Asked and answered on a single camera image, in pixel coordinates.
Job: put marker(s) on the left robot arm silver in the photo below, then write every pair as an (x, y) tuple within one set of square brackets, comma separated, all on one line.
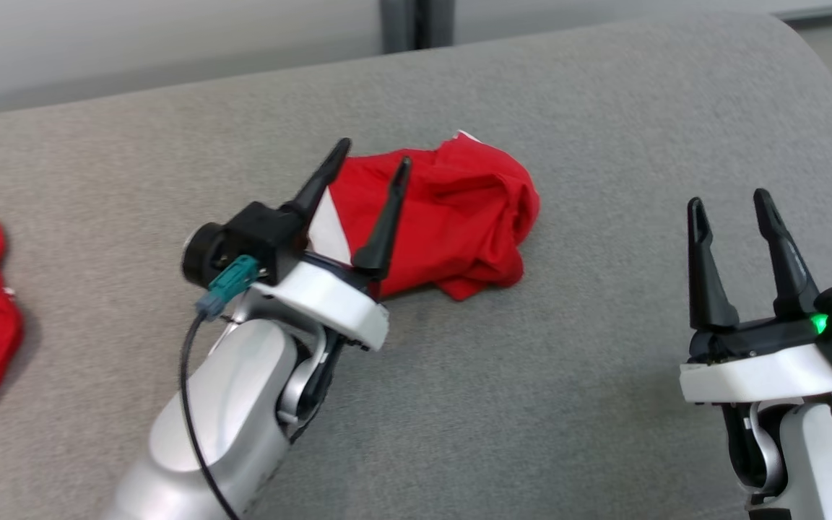
[(228, 404)]

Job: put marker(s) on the grey partition post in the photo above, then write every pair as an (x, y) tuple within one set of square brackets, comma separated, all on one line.
[(396, 25)]

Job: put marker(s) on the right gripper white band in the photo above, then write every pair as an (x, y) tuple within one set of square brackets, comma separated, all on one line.
[(748, 375)]

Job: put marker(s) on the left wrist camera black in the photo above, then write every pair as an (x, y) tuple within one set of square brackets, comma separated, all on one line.
[(264, 238)]

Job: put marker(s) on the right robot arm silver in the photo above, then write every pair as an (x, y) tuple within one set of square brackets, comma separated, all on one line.
[(813, 462)]

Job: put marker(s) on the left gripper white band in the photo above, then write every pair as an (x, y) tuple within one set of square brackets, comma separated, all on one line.
[(329, 300)]

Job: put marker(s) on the red Bulls 23 jersey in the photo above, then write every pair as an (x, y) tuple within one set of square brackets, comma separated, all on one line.
[(459, 217)]

